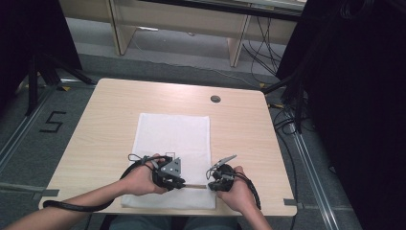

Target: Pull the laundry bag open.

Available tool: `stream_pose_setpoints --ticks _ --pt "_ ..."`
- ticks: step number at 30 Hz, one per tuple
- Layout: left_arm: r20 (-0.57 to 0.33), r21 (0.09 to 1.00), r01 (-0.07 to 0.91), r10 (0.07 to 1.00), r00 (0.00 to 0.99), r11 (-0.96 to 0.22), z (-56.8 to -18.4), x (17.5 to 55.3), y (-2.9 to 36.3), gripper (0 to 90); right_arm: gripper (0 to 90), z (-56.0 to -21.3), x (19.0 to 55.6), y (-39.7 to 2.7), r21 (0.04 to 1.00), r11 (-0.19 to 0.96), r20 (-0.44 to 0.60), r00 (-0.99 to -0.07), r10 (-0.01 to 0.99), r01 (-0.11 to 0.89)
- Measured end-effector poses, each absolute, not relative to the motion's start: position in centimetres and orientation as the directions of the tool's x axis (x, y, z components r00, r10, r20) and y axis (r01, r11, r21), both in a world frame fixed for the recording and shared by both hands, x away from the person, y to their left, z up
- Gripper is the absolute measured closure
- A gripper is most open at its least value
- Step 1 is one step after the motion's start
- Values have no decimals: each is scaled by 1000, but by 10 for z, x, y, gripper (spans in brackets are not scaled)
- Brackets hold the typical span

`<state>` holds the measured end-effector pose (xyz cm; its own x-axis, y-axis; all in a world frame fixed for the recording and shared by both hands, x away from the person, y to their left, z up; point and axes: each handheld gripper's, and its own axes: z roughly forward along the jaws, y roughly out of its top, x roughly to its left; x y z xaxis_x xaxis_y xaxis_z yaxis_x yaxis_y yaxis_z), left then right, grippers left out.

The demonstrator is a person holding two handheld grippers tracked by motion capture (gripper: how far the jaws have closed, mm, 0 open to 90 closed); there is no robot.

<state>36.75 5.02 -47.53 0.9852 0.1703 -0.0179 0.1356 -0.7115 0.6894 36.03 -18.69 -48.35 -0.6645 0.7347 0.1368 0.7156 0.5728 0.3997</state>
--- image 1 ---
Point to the person's legs in jeans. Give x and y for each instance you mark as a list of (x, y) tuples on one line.
[(172, 223)]

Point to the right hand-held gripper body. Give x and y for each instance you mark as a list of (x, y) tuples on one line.
[(225, 175)]

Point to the grey table grommet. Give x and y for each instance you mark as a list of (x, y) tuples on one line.
[(215, 99)]

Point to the black metal stand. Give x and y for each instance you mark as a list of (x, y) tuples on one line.
[(41, 76), (295, 96)]

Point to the grey tape strip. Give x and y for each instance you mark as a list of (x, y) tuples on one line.
[(44, 193), (290, 202)]

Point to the person's left hand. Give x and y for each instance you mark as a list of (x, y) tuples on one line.
[(142, 182)]

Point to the white cloth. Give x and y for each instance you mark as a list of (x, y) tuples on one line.
[(174, 137)]

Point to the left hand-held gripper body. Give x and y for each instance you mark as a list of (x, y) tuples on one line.
[(169, 169)]

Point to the light wooden desk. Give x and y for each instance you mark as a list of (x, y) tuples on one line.
[(191, 22)]

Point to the black curtain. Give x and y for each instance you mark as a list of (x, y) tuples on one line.
[(28, 38), (357, 96)]

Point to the person's right hand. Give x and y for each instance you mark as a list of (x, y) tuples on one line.
[(237, 195)]

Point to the metal floor rail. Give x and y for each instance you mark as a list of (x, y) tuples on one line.
[(314, 179), (22, 127)]

